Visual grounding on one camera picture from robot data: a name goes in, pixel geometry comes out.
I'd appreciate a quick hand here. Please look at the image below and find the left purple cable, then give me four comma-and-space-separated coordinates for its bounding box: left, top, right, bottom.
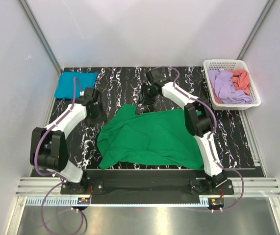
31, 76, 88, 233

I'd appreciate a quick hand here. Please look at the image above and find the aluminium frame rail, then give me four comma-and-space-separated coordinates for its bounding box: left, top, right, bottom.
6, 177, 280, 235

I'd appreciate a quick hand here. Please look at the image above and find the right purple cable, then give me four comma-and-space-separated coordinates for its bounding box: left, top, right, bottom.
154, 66, 245, 212

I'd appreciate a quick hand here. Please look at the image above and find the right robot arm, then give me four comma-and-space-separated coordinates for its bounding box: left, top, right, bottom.
138, 69, 227, 194

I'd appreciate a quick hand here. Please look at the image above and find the right corner frame post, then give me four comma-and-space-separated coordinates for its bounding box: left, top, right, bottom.
237, 0, 277, 60

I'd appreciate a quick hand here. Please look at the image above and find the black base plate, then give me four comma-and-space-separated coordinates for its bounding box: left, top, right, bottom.
61, 169, 234, 206

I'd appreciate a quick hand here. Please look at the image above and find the left corner frame post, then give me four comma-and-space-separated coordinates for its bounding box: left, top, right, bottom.
18, 0, 63, 74

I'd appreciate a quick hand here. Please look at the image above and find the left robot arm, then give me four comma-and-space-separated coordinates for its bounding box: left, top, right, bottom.
30, 88, 107, 194

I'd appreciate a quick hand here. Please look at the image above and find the corner frame post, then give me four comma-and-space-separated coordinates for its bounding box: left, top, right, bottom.
18, 0, 63, 74
237, 0, 277, 60

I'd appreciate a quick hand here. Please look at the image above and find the green t-shirt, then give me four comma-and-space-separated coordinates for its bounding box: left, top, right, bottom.
97, 104, 204, 170

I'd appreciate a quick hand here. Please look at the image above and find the white plastic basket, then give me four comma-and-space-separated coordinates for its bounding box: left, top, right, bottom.
204, 59, 261, 111

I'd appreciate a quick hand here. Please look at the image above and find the purple t-shirt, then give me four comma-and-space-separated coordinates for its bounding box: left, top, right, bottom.
207, 70, 253, 104

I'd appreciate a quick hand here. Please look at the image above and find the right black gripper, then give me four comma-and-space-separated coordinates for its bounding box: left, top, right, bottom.
136, 83, 158, 107

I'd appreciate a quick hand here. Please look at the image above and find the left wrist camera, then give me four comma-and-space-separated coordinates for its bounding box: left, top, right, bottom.
84, 88, 100, 103

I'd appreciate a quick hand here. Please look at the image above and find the purple cable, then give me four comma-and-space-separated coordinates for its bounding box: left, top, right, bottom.
31, 76, 88, 233
154, 66, 245, 212

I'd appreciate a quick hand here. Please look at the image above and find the coral t-shirt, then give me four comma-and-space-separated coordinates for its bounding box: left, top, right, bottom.
214, 68, 251, 104

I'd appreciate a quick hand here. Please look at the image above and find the folded blue t-shirt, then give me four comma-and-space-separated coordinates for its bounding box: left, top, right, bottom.
54, 72, 98, 99

